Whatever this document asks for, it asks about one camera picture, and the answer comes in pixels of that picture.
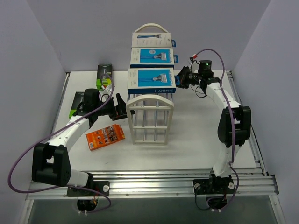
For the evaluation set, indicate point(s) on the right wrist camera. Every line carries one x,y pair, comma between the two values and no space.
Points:
193,63

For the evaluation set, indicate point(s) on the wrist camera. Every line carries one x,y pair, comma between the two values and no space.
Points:
106,88
193,63

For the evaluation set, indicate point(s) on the blue Harry's razor box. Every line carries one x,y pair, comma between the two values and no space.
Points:
153,58
151,81

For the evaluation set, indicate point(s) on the white Harry's razor box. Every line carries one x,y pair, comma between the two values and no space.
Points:
152,40

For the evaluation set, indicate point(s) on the green black razor box front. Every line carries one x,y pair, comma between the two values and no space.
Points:
78,98

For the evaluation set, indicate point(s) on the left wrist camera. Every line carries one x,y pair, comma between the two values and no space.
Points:
106,88

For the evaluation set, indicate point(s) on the white and chrome shelf rack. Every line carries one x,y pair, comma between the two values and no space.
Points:
150,114

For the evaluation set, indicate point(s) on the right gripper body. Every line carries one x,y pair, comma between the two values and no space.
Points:
184,77

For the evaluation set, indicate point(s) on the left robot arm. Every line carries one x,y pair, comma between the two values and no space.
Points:
51,163

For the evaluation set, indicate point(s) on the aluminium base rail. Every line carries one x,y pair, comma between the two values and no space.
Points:
179,183

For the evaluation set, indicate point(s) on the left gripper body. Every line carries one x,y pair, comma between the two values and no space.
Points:
116,109

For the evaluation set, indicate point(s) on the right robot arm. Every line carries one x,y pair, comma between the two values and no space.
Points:
233,128

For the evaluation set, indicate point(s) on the green black razor box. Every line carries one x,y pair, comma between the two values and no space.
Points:
104,74
78,98

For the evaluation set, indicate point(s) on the green black razor box rear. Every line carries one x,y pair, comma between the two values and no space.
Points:
104,74

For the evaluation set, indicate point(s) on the orange razor box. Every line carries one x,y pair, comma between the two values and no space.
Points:
104,137

